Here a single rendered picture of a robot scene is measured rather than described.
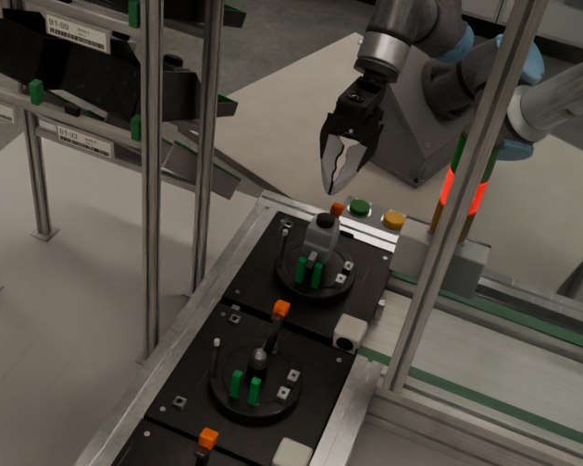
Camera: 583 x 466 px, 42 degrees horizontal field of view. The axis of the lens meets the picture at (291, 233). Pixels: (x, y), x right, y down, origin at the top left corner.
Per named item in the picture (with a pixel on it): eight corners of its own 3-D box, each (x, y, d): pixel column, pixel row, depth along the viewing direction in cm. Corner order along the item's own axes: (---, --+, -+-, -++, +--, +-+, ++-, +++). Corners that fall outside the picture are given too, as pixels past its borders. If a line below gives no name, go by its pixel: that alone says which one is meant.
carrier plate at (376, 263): (275, 219, 145) (277, 211, 144) (396, 263, 140) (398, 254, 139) (220, 303, 128) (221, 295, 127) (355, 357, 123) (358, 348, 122)
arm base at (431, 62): (443, 45, 177) (477, 29, 169) (475, 101, 180) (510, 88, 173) (411, 74, 168) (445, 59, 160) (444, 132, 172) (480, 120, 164)
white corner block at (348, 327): (338, 327, 128) (342, 311, 125) (364, 337, 127) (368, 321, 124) (328, 347, 124) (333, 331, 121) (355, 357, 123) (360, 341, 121)
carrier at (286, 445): (217, 310, 127) (221, 256, 118) (353, 363, 122) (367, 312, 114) (142, 423, 110) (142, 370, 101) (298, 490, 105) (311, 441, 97)
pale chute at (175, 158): (173, 171, 146) (184, 150, 146) (230, 201, 142) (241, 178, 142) (96, 132, 119) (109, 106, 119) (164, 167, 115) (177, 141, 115)
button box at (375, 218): (342, 216, 156) (348, 192, 152) (441, 251, 152) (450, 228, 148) (330, 237, 151) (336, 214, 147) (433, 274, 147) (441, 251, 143)
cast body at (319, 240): (314, 232, 131) (319, 202, 127) (338, 241, 130) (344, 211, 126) (296, 263, 125) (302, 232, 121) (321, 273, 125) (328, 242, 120)
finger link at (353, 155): (351, 202, 124) (371, 149, 123) (346, 201, 118) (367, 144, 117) (333, 196, 124) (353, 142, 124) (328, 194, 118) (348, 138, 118)
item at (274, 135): (353, 41, 224) (354, 31, 222) (643, 193, 187) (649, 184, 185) (175, 130, 181) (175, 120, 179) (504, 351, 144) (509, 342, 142)
